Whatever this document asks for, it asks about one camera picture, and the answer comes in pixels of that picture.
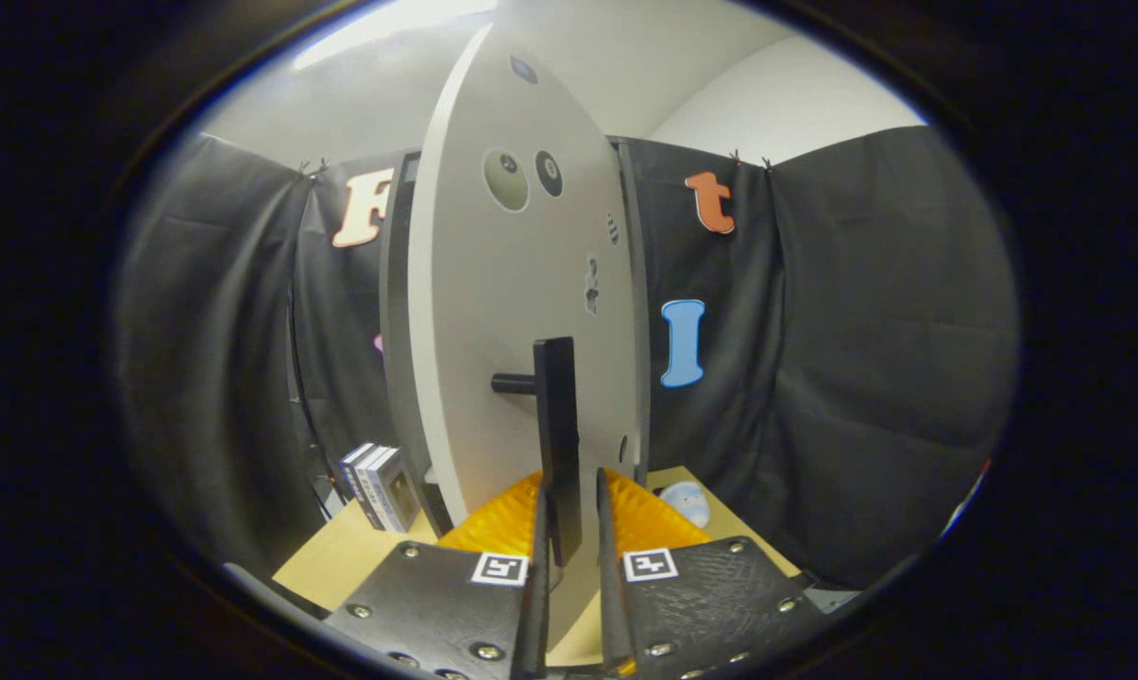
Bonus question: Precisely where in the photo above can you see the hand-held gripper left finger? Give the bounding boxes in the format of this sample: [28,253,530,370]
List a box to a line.
[323,469,552,680]

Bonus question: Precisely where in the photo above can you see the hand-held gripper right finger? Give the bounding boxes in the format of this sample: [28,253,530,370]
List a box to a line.
[595,467,829,680]

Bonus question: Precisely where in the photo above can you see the black door handle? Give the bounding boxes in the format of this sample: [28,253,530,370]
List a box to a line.
[490,337,584,568]

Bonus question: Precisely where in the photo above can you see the white cabinet door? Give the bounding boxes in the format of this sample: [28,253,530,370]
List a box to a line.
[406,21,647,605]

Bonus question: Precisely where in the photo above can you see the pale blue round container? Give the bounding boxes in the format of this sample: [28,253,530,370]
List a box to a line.
[658,480,711,530]

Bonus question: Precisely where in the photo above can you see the grey cover book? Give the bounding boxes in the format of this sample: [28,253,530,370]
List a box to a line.
[365,447,420,535]

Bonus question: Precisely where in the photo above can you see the dark blue book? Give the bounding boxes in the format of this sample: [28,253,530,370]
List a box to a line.
[339,442,376,530]

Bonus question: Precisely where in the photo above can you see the grey cabinet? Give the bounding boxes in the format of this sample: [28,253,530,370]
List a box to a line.
[380,137,652,539]

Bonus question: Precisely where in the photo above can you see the black backdrop cloth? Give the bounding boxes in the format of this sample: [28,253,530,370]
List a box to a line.
[115,123,1021,591]

